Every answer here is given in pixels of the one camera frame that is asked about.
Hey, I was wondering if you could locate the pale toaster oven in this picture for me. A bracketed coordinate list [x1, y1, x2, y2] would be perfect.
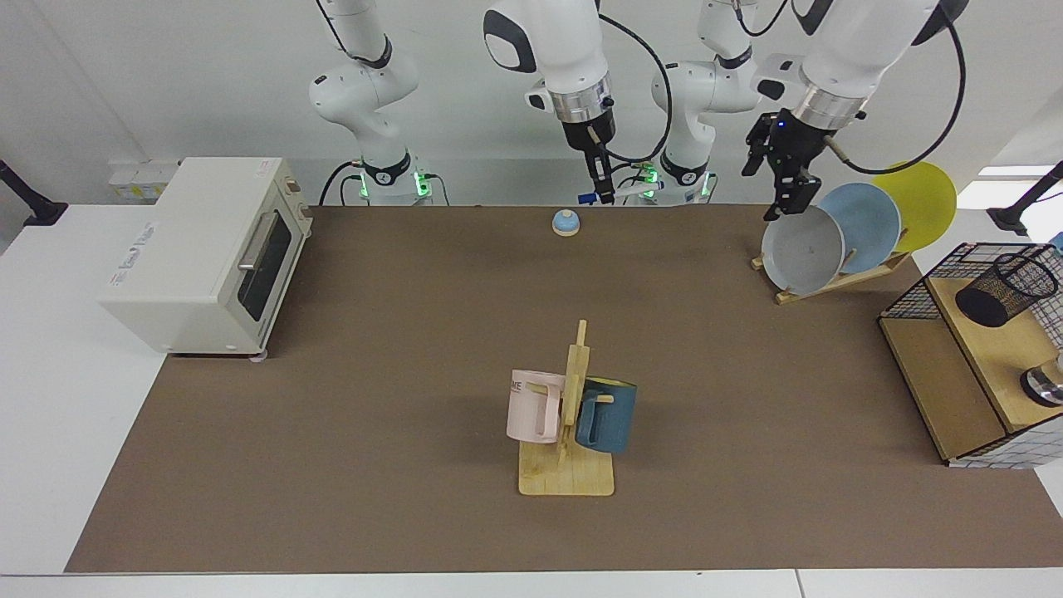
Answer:
[98, 157, 314, 362]

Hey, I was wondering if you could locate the light blue plate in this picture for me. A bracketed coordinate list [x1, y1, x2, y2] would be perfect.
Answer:
[818, 183, 903, 275]

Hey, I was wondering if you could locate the wooden cup stand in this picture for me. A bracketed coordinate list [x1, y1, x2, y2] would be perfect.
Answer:
[518, 320, 616, 498]

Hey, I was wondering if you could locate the wire basket with wooden floor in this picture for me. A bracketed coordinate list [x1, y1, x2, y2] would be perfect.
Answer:
[878, 242, 1063, 470]

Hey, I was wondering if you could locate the grey plate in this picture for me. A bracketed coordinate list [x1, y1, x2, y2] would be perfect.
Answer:
[761, 204, 846, 295]

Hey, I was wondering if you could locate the pink cup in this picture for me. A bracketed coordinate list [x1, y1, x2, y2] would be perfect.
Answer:
[506, 369, 567, 445]

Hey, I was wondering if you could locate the brown table cloth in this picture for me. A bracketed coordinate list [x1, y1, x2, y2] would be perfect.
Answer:
[65, 204, 1063, 574]

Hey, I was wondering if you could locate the wooden plate rack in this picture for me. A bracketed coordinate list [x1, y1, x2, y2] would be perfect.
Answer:
[750, 249, 912, 306]

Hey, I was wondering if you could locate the yellow plate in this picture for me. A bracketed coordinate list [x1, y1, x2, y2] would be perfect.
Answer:
[872, 160, 958, 254]

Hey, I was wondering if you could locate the black mesh pen holder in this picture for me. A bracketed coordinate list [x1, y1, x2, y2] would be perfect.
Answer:
[955, 253, 1059, 328]

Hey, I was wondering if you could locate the blue and white marker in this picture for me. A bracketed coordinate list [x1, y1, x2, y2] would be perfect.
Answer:
[578, 183, 664, 205]

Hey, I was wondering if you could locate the dark teal cup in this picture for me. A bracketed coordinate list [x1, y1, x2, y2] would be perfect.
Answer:
[575, 376, 639, 455]

